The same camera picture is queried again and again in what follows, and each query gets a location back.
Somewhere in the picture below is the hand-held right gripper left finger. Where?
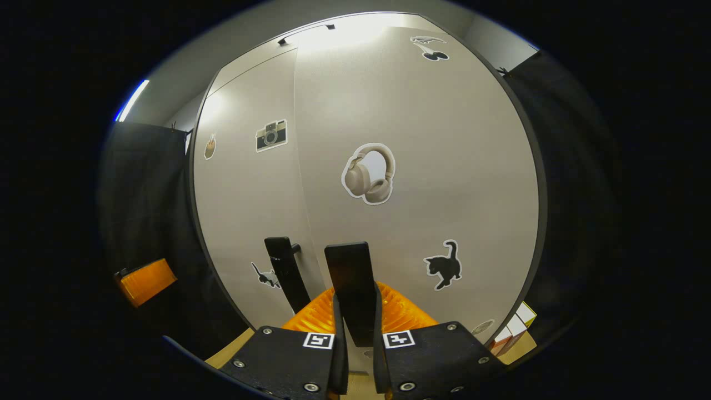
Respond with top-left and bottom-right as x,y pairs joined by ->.
219,286 -> 349,400

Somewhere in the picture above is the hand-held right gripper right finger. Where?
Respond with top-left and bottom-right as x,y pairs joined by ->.
371,282 -> 506,400

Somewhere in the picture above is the black door handle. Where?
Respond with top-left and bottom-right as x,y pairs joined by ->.
325,242 -> 378,348
264,237 -> 312,314

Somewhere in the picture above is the beige cabinet door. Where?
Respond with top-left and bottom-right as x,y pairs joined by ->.
193,49 -> 328,328
293,25 -> 540,345

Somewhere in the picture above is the beige double-door shoe cabinet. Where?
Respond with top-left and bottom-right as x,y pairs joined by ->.
189,11 -> 548,348

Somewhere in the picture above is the beige cabinet drawer front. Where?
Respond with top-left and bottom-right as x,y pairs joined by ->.
208,12 -> 445,98

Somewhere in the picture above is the yellow white box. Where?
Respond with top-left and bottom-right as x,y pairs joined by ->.
514,301 -> 538,328

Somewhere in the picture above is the ceiling strip light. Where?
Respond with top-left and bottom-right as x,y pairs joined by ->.
114,79 -> 151,123

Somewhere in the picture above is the black drawer handle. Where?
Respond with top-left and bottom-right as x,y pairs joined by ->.
278,24 -> 336,46

